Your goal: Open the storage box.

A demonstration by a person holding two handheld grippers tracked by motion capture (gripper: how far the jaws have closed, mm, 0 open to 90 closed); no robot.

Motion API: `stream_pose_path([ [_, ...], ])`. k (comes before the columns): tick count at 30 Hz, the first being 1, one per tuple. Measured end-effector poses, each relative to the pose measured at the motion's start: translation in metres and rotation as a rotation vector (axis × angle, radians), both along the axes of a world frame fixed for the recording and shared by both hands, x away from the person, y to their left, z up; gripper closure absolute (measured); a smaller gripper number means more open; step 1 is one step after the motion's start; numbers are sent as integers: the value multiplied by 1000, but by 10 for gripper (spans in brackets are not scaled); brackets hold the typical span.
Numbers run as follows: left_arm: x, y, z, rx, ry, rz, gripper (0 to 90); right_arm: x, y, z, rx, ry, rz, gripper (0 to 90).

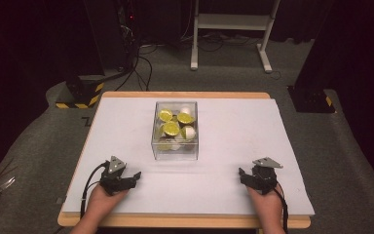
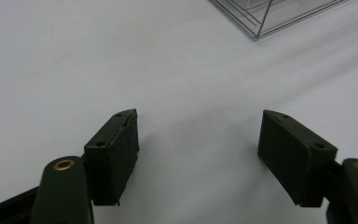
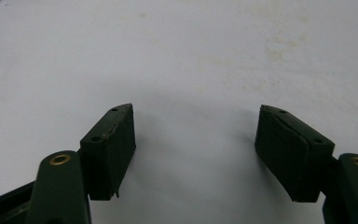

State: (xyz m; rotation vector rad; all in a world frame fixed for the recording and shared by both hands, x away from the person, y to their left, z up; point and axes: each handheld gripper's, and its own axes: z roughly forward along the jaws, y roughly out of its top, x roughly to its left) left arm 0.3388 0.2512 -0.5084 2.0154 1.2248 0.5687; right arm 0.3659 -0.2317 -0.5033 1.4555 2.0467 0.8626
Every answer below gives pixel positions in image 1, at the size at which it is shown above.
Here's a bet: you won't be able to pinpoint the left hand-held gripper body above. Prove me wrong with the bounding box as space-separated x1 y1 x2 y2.
98 155 137 197

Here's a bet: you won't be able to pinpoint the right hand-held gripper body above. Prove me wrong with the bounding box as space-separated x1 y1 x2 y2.
246 157 284 195

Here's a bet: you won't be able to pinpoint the clear plastic box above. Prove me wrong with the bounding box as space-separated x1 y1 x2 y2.
150 100 200 162

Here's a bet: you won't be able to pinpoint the person's left hand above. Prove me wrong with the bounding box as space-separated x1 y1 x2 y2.
87 185 130 218

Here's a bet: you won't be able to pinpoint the white table mat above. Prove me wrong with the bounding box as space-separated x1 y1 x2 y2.
61 97 316 216

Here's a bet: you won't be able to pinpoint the wooden table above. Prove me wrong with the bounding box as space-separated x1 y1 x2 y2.
56 91 313 230

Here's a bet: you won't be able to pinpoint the black hazard-striped stand base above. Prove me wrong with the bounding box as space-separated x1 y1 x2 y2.
55 74 106 110

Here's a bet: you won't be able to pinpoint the dark equipment rack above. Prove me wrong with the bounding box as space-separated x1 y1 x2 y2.
108 0 141 71

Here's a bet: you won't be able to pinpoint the white metal stand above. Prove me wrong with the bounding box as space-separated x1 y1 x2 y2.
190 0 282 74

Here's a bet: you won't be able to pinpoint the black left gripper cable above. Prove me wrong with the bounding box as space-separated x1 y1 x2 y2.
79 161 110 219

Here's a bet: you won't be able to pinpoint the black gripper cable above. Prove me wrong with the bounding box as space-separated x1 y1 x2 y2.
79 161 110 219
272 183 290 234

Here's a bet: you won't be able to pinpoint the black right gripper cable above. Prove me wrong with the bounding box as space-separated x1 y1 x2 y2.
272 183 290 234

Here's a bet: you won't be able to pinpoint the black floor cables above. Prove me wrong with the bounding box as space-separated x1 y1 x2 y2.
114 43 154 93

